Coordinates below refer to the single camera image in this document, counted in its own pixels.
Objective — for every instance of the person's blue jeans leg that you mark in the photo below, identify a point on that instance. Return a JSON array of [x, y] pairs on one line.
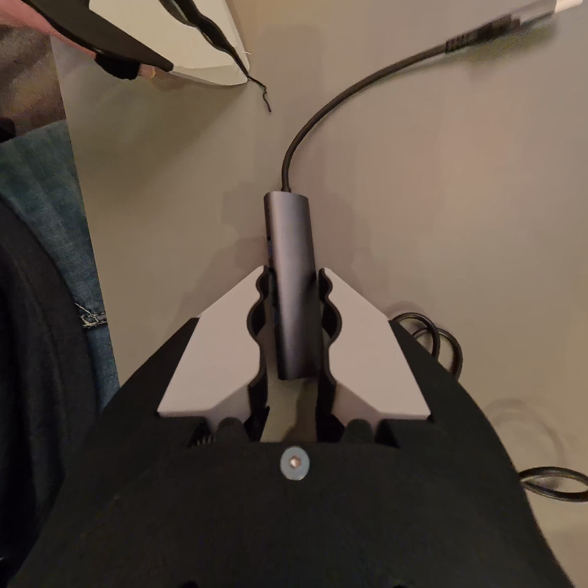
[[55, 206]]

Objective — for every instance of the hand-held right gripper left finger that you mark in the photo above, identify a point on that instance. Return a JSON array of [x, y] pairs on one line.
[[216, 358]]

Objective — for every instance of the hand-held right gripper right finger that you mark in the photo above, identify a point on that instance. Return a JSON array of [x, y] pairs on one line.
[[372, 363]]

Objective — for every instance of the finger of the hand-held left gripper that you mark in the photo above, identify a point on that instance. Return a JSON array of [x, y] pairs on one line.
[[220, 23], [151, 41]]

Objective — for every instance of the person's dark sweater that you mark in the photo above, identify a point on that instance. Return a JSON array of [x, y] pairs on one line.
[[36, 367]]

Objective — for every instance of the person's left hand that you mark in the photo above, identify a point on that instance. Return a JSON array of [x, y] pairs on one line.
[[18, 18]]

